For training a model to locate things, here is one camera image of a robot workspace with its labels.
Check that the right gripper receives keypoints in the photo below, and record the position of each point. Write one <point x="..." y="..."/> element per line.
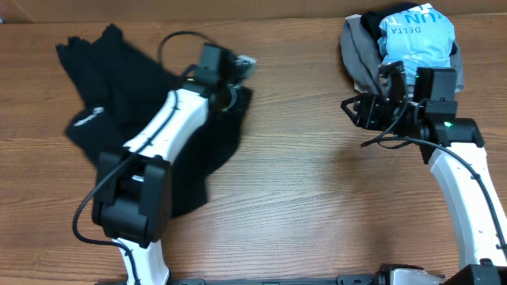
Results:
<point x="367" y="110"/>

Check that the light blue folded shirt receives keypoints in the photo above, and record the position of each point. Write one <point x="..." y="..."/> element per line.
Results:
<point x="413" y="62"/>

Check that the black folded garment in pile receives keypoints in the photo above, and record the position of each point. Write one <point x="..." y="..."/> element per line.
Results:
<point x="374" y="21"/>

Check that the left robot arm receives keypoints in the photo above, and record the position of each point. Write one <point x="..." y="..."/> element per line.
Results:
<point x="132" y="199"/>

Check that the grey folded garment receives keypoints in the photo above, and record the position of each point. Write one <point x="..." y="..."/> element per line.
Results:
<point x="362" y="59"/>

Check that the black t-shirt with logo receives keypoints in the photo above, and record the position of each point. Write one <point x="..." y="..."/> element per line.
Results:
<point x="122" y="89"/>

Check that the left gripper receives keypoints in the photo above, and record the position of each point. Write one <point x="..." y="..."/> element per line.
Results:
<point x="230" y="108"/>

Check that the beige folded garment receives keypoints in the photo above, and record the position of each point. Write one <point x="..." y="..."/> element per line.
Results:
<point x="354" y="16"/>

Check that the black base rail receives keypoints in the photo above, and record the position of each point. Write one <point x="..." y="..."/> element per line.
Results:
<point x="261" y="282"/>

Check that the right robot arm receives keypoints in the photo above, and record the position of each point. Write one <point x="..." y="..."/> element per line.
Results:
<point x="454" y="150"/>

